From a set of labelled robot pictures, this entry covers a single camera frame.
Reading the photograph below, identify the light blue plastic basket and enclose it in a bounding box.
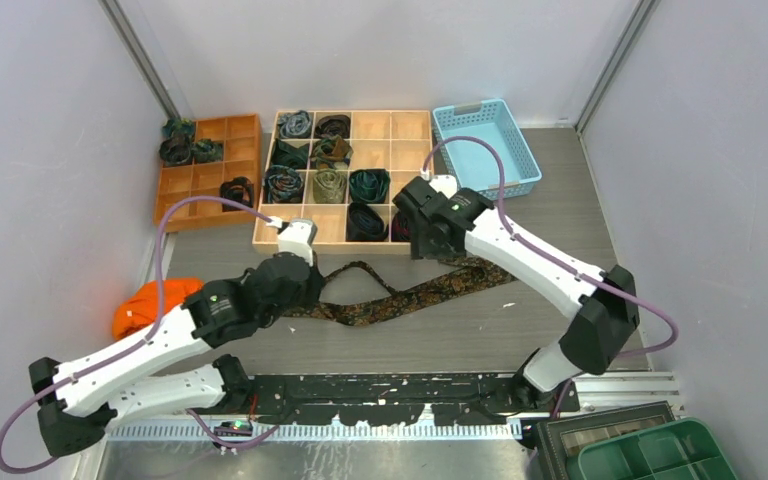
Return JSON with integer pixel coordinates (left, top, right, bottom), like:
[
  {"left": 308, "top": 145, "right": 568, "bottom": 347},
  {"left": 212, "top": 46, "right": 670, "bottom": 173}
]
[{"left": 431, "top": 98, "right": 542, "bottom": 201}]

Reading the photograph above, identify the red blue striped rolled tie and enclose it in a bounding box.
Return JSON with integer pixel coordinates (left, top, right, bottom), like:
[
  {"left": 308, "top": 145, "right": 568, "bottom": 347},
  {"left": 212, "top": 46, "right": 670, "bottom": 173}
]
[{"left": 390, "top": 211, "right": 411, "bottom": 243}]

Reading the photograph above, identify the black key pattern tie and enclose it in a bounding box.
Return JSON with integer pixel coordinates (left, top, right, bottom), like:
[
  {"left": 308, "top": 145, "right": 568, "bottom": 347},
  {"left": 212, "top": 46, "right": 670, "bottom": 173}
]
[{"left": 284, "top": 257, "right": 516, "bottom": 327}]

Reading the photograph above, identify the orange cloth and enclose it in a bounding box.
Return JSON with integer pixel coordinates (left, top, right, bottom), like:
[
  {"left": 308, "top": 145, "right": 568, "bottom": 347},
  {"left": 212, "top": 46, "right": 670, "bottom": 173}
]
[{"left": 112, "top": 277, "right": 204, "bottom": 341}]

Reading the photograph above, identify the dark framed box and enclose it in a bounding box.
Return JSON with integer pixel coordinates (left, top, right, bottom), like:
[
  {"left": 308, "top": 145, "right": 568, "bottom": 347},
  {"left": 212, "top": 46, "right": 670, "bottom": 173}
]
[{"left": 524, "top": 401, "right": 677, "bottom": 479}]

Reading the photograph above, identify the green brown patterned rolled tie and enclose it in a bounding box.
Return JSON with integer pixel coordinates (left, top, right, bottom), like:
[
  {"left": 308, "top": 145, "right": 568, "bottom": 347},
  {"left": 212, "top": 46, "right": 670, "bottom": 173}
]
[{"left": 310, "top": 136, "right": 353, "bottom": 170}]

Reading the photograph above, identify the teal rolled tie corner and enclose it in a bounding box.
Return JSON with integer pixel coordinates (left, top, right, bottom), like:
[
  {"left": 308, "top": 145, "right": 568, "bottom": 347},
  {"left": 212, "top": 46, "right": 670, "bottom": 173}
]
[{"left": 161, "top": 117, "right": 196, "bottom": 139}]

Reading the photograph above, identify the green plastic organizer box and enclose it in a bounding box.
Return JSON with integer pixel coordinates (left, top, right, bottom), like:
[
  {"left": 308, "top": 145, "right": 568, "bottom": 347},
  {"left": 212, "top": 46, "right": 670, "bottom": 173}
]
[{"left": 566, "top": 418, "right": 737, "bottom": 479}]

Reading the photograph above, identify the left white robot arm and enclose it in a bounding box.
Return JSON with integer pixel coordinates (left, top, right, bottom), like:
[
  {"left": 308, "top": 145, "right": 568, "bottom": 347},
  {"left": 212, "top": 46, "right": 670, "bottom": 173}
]
[{"left": 28, "top": 217, "right": 324, "bottom": 457}]

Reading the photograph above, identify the dark green rolled tie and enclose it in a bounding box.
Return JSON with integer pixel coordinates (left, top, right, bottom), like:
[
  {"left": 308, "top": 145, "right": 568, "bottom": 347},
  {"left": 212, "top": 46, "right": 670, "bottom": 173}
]
[{"left": 348, "top": 168, "right": 390, "bottom": 204}]

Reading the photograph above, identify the aluminium rail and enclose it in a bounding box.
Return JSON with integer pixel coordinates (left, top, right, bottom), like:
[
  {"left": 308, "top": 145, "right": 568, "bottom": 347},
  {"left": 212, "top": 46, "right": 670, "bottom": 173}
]
[{"left": 108, "top": 370, "right": 685, "bottom": 442}]

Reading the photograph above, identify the dark brown rolled tie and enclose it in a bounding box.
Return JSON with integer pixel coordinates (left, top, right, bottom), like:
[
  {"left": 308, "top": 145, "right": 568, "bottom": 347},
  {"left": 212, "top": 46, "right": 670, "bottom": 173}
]
[{"left": 314, "top": 114, "right": 351, "bottom": 139}]

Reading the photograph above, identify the olive rolled tie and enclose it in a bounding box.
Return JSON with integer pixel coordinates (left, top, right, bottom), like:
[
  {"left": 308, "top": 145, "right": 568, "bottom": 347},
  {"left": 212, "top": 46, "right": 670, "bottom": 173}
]
[{"left": 311, "top": 169, "right": 348, "bottom": 204}]

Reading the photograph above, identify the dark patterned rolled tie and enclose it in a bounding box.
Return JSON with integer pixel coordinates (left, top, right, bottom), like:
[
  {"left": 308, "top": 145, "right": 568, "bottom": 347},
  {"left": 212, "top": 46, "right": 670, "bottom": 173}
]
[{"left": 158, "top": 135, "right": 193, "bottom": 168}]

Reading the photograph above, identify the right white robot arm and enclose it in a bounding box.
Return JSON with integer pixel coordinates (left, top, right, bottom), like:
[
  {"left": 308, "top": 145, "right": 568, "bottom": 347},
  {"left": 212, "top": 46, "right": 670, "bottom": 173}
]
[{"left": 393, "top": 175, "right": 639, "bottom": 411}]

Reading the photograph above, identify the grey blue rolled tie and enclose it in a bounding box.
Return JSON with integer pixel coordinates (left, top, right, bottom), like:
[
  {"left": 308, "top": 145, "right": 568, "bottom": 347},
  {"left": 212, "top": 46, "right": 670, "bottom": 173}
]
[{"left": 276, "top": 110, "right": 313, "bottom": 139}]

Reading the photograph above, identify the dark teal rolled tie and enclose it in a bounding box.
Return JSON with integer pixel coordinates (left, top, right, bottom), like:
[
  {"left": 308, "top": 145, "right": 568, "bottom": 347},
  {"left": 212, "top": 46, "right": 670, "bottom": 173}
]
[{"left": 269, "top": 139, "right": 310, "bottom": 170}]

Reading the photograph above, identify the orange wooden grid tray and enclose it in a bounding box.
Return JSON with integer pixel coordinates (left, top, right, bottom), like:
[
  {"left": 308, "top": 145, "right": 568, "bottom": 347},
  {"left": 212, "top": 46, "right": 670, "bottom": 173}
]
[{"left": 153, "top": 114, "right": 262, "bottom": 224}]

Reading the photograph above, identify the dark navy rolled tie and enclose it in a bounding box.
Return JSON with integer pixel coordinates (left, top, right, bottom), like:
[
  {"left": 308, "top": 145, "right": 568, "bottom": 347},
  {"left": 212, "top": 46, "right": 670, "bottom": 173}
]
[{"left": 346, "top": 202, "right": 389, "bottom": 242}]

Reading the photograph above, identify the light wooden grid tray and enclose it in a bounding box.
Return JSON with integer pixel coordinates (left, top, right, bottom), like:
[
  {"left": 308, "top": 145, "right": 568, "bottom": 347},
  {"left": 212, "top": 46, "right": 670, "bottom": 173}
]
[{"left": 259, "top": 109, "right": 433, "bottom": 255}]

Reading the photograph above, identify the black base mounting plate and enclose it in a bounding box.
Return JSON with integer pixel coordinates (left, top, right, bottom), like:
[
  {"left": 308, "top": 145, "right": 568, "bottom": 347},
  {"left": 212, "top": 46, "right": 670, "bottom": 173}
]
[{"left": 187, "top": 372, "right": 581, "bottom": 428}]

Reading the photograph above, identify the black rolled tie orange tray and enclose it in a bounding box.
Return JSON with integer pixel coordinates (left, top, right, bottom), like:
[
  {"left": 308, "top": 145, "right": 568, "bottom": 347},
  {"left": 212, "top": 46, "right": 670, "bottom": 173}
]
[{"left": 219, "top": 176, "right": 255, "bottom": 210}]

